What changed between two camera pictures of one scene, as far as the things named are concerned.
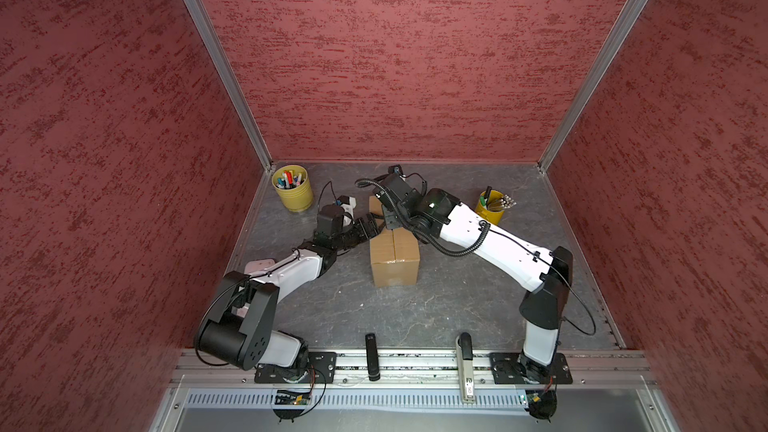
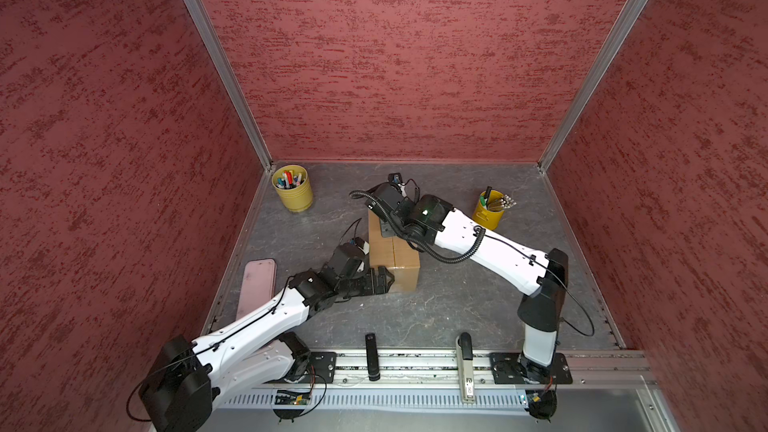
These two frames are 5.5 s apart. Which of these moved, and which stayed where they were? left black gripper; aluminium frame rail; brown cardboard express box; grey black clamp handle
Moved: left black gripper
Stayed: grey black clamp handle; aluminium frame rail; brown cardboard express box
